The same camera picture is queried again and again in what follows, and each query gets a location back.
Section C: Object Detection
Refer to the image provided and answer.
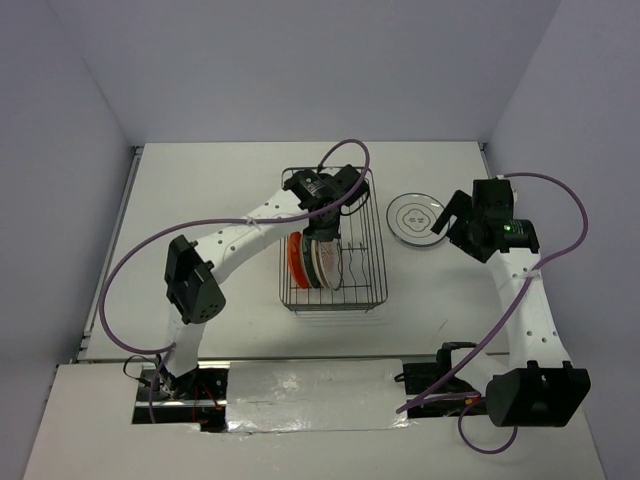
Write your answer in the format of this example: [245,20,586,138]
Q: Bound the white plate orange sunburst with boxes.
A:
[311,239,343,291]

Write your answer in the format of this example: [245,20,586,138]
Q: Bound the white plate green rim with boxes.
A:
[386,193,451,249]

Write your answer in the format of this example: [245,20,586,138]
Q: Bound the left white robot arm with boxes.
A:
[159,164,369,399]

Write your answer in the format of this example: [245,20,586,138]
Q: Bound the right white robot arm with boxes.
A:
[399,176,591,427]

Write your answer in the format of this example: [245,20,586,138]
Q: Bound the green patterned plate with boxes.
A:
[301,235,321,289]

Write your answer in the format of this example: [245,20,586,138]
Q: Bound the silver foil sheet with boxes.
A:
[225,359,410,434]

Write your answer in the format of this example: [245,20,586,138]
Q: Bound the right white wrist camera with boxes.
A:
[494,175,518,208]

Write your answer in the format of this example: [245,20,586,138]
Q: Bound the wire dish rack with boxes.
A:
[278,171,388,314]

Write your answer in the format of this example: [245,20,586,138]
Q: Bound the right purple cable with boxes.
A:
[394,172,591,455]

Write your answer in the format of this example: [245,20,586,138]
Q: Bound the purple cable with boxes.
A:
[98,139,372,424]
[394,172,591,455]

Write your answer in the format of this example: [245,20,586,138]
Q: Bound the black metal base rail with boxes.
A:
[132,359,472,434]

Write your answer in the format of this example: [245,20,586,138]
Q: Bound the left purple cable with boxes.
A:
[98,139,372,424]

